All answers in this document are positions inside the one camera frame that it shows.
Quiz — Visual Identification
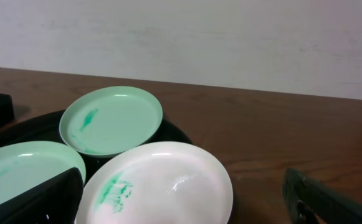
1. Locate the mint green plate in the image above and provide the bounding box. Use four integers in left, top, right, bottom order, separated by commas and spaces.
0, 141, 86, 204
59, 86, 164, 157

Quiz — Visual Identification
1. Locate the round black tray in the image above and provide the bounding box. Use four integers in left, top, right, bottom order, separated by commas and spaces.
0, 109, 194, 184

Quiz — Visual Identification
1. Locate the white plate with green stain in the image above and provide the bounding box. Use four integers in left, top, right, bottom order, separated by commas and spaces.
75, 142, 234, 224

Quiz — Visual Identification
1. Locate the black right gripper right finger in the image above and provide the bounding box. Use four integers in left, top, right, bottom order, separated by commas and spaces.
282, 169, 362, 224

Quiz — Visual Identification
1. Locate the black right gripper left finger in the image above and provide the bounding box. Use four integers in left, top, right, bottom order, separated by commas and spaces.
0, 167, 83, 224

